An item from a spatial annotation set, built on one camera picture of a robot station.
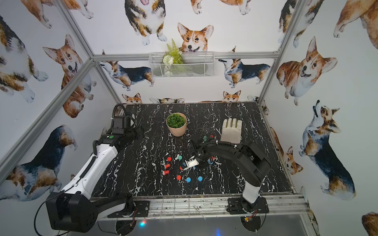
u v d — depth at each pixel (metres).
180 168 0.87
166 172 0.85
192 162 0.76
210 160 0.83
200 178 0.84
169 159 0.91
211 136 0.98
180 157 0.92
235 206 0.73
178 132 0.95
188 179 0.84
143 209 0.73
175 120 0.95
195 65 0.92
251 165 0.47
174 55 0.82
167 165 0.87
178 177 0.84
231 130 1.03
